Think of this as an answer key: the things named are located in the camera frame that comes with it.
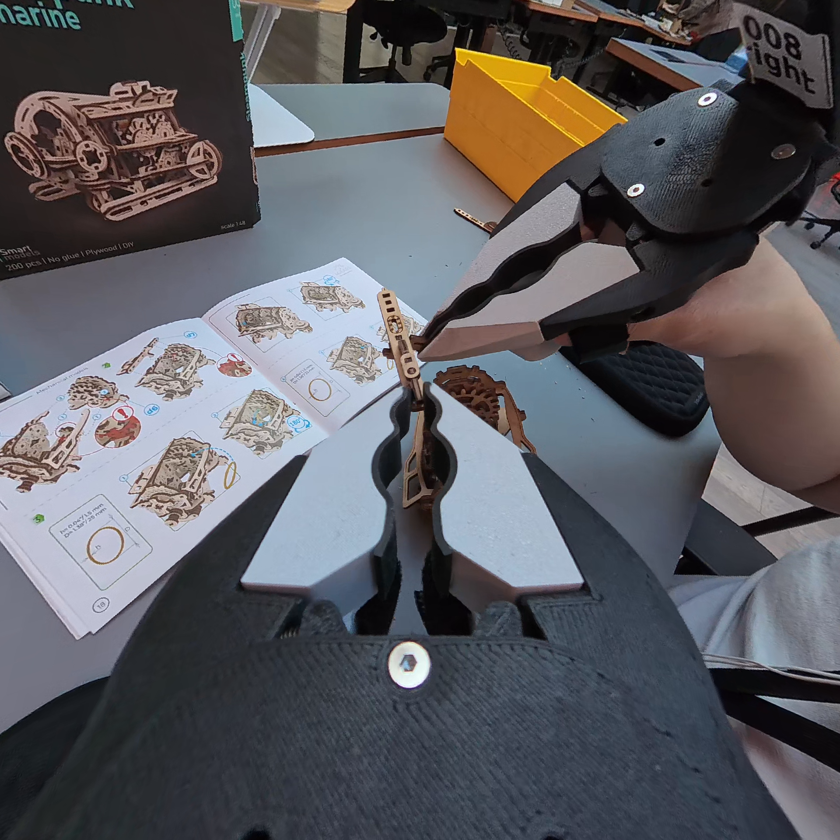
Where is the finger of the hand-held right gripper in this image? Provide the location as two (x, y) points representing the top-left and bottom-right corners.
(415, 239), (645, 363)
(420, 178), (588, 342)

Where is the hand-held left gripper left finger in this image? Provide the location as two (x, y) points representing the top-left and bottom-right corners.
(241, 386), (404, 634)

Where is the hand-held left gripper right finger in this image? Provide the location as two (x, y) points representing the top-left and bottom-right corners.
(423, 384), (585, 634)

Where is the wooden model part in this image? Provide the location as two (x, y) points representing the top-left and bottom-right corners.
(376, 287), (454, 511)

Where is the person's right forearm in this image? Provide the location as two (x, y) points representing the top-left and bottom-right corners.
(712, 249), (840, 514)

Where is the wooden desk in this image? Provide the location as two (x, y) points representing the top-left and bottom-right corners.
(604, 36), (746, 94)

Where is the grey desk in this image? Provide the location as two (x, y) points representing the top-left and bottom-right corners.
(0, 134), (723, 736)
(252, 83), (454, 158)

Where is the person's right hand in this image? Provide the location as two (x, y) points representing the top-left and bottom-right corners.
(626, 239), (800, 360)

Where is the yellow plastic bin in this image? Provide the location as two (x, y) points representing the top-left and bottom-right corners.
(444, 47), (628, 204)

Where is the black office chair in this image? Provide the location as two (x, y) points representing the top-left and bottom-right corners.
(797, 176), (840, 252)
(367, 0), (455, 83)

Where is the wooden submarine model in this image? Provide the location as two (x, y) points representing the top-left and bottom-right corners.
(432, 365), (537, 455)

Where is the open instruction booklet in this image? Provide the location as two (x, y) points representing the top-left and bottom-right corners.
(0, 257), (429, 641)

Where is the light grey flat pad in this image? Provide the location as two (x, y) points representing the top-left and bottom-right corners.
(249, 84), (316, 149)

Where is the person's grey trouser leg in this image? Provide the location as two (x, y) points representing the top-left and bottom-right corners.
(668, 538), (840, 840)

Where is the black model kit box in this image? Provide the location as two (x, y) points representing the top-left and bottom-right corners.
(0, 0), (262, 282)

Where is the thin white cable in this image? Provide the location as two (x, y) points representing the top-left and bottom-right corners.
(701, 651), (840, 681)

